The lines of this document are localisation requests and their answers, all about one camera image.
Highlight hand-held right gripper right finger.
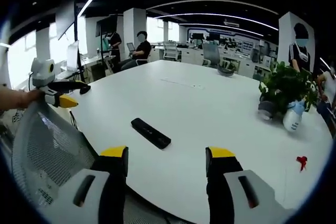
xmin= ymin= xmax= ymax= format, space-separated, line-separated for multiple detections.
xmin=205 ymin=146 xmax=289 ymax=224

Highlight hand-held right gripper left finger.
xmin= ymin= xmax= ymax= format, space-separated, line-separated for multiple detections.
xmin=48 ymin=145 xmax=129 ymax=224

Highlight black remote control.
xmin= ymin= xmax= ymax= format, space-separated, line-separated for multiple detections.
xmin=131 ymin=118 xmax=172 ymax=150

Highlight person's left hand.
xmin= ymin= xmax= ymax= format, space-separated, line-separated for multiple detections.
xmin=14 ymin=89 xmax=45 ymax=109

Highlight white computer monitor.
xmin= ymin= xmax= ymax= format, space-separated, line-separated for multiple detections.
xmin=66 ymin=40 xmax=80 ymax=71

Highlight black monitor stand pole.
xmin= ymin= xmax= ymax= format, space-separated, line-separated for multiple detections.
xmin=74 ymin=2 xmax=87 ymax=84

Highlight grey mesh office chair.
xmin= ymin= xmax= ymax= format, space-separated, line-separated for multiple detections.
xmin=10 ymin=100 xmax=98 ymax=209

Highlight black hanging screen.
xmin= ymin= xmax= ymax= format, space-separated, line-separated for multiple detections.
xmin=54 ymin=0 xmax=77 ymax=40

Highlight red ribbon scrap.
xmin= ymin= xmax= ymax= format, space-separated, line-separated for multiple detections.
xmin=296 ymin=155 xmax=309 ymax=173

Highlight white spray bottle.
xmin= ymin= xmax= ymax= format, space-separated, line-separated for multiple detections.
xmin=282 ymin=100 xmax=307 ymax=133

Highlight green potted plant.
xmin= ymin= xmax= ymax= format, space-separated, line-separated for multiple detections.
xmin=258 ymin=60 xmax=320 ymax=121

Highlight white office chair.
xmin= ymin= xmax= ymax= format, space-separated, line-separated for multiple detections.
xmin=162 ymin=40 xmax=182 ymax=62

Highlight dark bowl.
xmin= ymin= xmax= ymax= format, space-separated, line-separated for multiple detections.
xmin=217 ymin=66 xmax=236 ymax=77

